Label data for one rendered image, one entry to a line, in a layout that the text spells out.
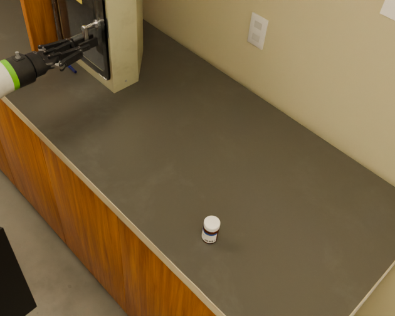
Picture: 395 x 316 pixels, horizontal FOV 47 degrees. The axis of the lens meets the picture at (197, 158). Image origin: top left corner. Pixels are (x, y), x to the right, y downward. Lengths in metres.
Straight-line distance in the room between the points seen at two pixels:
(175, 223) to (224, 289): 0.23
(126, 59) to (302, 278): 0.92
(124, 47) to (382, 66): 0.81
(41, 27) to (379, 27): 1.17
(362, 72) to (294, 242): 0.54
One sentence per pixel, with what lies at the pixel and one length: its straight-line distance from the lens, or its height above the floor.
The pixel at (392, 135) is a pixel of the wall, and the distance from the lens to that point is 1.49.
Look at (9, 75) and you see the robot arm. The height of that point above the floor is 1.17.
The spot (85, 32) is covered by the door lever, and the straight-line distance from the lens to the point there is 1.52.
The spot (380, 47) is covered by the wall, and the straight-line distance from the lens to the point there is 1.39.
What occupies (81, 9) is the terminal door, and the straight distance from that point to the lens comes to 1.59.
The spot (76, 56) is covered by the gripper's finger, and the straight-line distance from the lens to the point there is 1.48.
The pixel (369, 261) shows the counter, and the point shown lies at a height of 0.94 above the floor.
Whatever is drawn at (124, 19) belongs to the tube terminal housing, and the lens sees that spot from 1.53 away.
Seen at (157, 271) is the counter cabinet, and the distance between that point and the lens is 1.43.
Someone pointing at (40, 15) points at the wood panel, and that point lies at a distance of 1.82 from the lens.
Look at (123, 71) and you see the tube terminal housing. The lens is 1.63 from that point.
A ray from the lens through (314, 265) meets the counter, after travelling 1.28.
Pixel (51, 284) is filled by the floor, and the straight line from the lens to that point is 2.29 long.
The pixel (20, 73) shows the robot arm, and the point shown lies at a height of 1.17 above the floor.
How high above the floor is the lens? 2.00
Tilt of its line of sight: 48 degrees down
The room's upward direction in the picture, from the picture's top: 6 degrees clockwise
